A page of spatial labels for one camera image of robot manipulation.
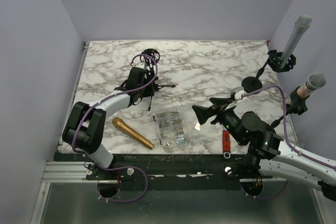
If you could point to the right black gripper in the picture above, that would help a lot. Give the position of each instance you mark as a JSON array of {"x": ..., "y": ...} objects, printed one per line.
[{"x": 203, "y": 113}]

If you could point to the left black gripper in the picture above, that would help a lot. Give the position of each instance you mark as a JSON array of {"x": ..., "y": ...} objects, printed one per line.
[{"x": 149, "y": 91}]

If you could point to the black round-base shock-mount stand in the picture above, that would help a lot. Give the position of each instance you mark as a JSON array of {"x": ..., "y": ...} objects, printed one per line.
[{"x": 272, "y": 64}]

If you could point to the gold microphone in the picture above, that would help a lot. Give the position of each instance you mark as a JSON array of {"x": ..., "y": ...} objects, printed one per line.
[{"x": 123, "y": 127}]

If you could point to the grey microphone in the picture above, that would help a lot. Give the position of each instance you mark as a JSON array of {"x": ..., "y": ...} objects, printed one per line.
[{"x": 300, "y": 27}]

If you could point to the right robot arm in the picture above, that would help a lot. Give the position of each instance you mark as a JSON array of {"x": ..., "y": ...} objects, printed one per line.
[{"x": 268, "y": 153}]

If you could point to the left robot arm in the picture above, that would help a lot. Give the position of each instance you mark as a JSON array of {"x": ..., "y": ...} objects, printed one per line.
[{"x": 85, "y": 125}]

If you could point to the black round-base clip stand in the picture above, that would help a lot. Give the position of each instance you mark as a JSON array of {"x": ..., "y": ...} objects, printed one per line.
[{"x": 296, "y": 103}]

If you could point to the small white paper scrap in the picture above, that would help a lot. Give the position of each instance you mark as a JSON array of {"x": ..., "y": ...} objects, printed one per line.
[{"x": 197, "y": 127}]

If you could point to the clear plastic screw box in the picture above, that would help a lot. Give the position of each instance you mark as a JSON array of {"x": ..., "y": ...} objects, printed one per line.
[{"x": 172, "y": 128}]

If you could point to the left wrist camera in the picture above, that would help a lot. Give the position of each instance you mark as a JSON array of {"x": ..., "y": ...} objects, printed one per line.
[{"x": 140, "y": 66}]

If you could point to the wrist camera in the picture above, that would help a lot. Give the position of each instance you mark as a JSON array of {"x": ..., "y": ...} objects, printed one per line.
[
  {"x": 140, "y": 66},
  {"x": 237, "y": 97}
]

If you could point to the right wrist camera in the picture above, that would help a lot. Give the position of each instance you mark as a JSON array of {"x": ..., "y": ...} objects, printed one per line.
[{"x": 237, "y": 97}]

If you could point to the red-handled adjustable wrench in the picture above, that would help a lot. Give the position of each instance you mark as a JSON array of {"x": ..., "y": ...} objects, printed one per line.
[{"x": 226, "y": 144}]

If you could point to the black front mounting rail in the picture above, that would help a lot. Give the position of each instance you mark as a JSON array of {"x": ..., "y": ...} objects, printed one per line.
[{"x": 135, "y": 172}]

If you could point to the cork-handle silver-head microphone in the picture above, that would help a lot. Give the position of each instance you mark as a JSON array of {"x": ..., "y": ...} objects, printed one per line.
[{"x": 315, "y": 81}]

